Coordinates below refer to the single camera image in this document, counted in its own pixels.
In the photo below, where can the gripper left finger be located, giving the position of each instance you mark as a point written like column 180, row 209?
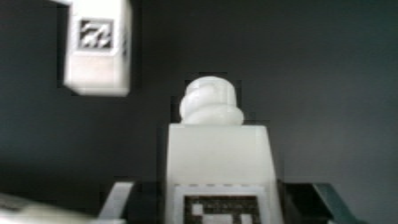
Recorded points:
column 111, row 213

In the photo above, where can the white furniture leg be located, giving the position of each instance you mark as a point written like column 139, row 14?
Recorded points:
column 221, row 181
column 98, row 47

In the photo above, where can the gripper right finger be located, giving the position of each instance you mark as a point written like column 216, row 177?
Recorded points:
column 342, row 215

